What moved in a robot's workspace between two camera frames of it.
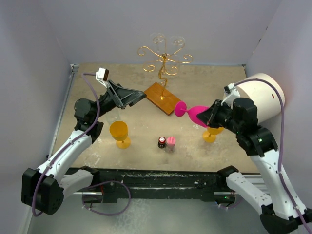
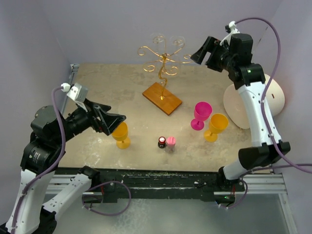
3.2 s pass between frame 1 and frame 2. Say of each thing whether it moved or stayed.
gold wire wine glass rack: stayed
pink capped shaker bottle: stayed
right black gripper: moved
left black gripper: moved
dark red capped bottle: stayed
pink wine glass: moved
